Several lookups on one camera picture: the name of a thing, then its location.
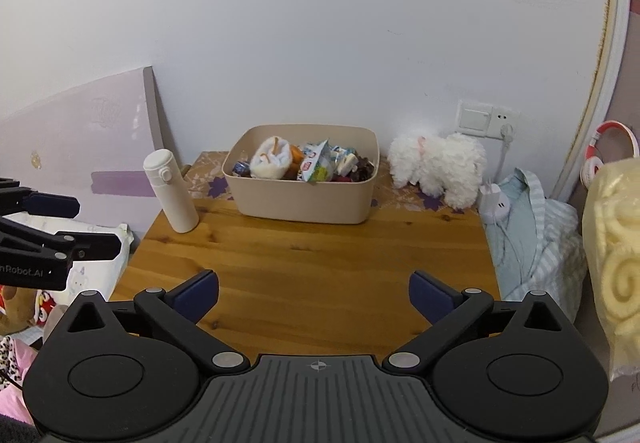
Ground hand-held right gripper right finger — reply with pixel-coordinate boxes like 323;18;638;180
382;270;576;374

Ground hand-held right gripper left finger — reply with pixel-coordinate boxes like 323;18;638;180
64;269;251;374

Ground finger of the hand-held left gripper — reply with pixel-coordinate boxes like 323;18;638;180
0;178;81;220
0;218;122;265

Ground beige plastic storage bin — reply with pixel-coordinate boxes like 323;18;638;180
222;124;381;225

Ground brown plaid plush toy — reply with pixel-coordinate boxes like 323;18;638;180
350;157;376;182

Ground white fluffy sock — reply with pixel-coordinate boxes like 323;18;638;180
250;136;293;180

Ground white snack bag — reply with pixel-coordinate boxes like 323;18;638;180
299;139;335;184

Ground wooden desktop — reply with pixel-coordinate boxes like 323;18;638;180
107;150;502;364

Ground white printed plastic bag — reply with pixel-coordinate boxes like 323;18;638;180
0;215;135;304

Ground brown red plush toy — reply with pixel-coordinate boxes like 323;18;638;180
0;284;61;330

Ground pink board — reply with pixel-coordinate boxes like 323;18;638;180
0;66;173;234

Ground leopard print cloth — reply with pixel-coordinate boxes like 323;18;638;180
0;335;28;386

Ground white thermos bottle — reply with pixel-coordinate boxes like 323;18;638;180
143;149;200;234

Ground floral table mat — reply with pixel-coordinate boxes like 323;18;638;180
182;150;483;214

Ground white power strip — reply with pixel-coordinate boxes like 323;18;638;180
478;195;512;225

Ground light blue striped clothing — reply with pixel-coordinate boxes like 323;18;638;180
482;168;588;324

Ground white plush dog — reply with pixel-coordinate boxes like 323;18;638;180
388;133;488;210

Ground pink cloth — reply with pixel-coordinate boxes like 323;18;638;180
0;338;43;424

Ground yellow fleece blanket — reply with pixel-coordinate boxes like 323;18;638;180
581;158;640;379

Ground red white headphones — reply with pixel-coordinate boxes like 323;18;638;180
580;120;640;186

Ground white gold-trimmed headboard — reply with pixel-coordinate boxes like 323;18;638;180
550;0;640;208

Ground thin white charging cable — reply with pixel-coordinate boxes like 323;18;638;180
492;218;523;274

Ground white power plug cable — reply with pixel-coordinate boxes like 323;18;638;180
495;123;517;186

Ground white wall switch socket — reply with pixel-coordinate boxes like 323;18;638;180
456;99;521;140

